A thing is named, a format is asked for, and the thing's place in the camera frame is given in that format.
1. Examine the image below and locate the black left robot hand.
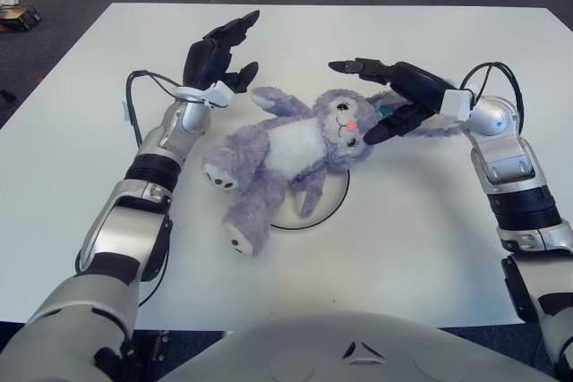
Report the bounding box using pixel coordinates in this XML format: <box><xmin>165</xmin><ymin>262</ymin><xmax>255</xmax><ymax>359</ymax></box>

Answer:
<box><xmin>172</xmin><ymin>9</ymin><xmax>261</xmax><ymax>109</ymax></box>

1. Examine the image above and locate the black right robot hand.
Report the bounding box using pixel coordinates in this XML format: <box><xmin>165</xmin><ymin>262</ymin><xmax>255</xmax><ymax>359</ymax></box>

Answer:
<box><xmin>328</xmin><ymin>58</ymin><xmax>475</xmax><ymax>146</ymax></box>

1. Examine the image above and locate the purple plush bunny doll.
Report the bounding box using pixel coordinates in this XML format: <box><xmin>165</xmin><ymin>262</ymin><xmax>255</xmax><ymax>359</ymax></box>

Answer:
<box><xmin>201</xmin><ymin>81</ymin><xmax>462</xmax><ymax>257</ymax></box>

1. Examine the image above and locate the white plate with black rim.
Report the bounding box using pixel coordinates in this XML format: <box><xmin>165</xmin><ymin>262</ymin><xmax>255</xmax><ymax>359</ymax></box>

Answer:
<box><xmin>268</xmin><ymin>169</ymin><xmax>351</xmax><ymax>232</ymax></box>

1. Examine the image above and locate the dark brown box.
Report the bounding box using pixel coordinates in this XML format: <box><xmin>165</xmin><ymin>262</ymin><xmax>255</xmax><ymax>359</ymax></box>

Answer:
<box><xmin>0</xmin><ymin>4</ymin><xmax>42</xmax><ymax>33</ymax></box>

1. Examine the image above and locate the grey robot torso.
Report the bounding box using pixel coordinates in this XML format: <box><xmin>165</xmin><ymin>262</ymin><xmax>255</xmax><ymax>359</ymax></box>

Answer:
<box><xmin>151</xmin><ymin>310</ymin><xmax>573</xmax><ymax>382</ymax></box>

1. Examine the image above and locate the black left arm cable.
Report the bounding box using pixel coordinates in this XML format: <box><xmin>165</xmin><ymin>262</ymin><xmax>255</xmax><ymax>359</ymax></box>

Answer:
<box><xmin>124</xmin><ymin>69</ymin><xmax>184</xmax><ymax>307</ymax></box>

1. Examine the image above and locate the black perforated bracket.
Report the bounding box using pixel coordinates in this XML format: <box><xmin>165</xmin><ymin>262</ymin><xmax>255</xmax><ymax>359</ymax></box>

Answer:
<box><xmin>151</xmin><ymin>330</ymin><xmax>171</xmax><ymax>361</ymax></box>

